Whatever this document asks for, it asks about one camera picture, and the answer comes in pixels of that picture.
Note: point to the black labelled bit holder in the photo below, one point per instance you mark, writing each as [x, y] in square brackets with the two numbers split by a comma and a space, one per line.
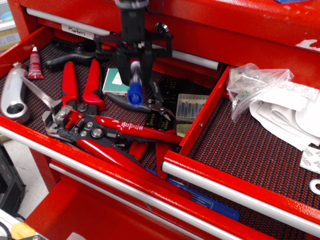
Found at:
[170, 89]

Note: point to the red threadlocker tube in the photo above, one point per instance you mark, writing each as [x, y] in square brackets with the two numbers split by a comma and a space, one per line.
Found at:
[35, 68]

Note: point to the white paper sheets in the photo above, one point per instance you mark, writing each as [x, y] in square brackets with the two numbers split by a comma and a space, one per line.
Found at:
[291, 112]

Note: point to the black storage crate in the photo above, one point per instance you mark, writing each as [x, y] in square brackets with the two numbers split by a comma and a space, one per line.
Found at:
[12, 188]

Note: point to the silver utility knife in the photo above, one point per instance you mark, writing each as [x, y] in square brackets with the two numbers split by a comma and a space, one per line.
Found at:
[12, 105]

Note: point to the red handled pliers underneath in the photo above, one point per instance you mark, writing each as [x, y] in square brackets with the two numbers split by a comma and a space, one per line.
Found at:
[151, 156]

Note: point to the red metal tool chest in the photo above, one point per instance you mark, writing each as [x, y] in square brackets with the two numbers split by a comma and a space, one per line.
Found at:
[237, 32]

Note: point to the open right red drawer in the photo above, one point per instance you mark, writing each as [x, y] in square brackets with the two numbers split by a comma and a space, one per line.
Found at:
[246, 164]

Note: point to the white 3M adhesive strip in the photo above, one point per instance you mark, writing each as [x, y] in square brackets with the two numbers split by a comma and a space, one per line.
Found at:
[310, 159]

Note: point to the clear drill bit case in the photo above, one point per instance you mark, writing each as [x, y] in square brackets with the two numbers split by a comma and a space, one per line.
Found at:
[189, 106]

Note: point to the open left red drawer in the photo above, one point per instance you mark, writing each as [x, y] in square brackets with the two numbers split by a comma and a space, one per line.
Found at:
[101, 201]

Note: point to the grey handled flush cutters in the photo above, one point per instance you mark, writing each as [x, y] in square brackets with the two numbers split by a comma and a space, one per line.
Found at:
[156, 104]

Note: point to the green white small box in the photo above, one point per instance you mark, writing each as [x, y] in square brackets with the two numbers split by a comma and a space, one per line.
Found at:
[113, 83]

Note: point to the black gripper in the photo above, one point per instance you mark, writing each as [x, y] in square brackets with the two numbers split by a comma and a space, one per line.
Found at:
[133, 41]

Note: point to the silver cabinet key lock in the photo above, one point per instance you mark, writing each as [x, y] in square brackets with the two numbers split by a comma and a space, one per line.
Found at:
[161, 28]

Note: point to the clear plastic zip bag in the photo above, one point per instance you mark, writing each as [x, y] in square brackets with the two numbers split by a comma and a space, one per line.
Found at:
[248, 82]

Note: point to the blue capped marker pen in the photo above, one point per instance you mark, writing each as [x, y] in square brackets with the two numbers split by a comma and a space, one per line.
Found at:
[134, 94]

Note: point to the red automatic wire stripper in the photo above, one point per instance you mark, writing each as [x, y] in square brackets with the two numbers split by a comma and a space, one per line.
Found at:
[113, 141]

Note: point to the black spring clamp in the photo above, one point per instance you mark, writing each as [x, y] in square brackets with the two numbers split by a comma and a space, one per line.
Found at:
[80, 53]

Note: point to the silver metal washer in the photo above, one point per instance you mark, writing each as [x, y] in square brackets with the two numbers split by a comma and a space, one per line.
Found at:
[314, 186]

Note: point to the red handled crimping pliers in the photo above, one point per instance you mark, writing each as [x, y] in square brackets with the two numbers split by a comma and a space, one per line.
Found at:
[91, 102]

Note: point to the white Markers label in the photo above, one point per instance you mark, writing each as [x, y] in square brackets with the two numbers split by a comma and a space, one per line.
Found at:
[77, 31]

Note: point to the red grey scissors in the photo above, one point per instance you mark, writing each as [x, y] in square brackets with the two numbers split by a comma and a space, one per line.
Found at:
[38, 92]

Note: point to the open red drawer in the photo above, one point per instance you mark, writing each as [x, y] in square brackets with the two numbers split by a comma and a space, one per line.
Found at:
[246, 164]
[101, 201]

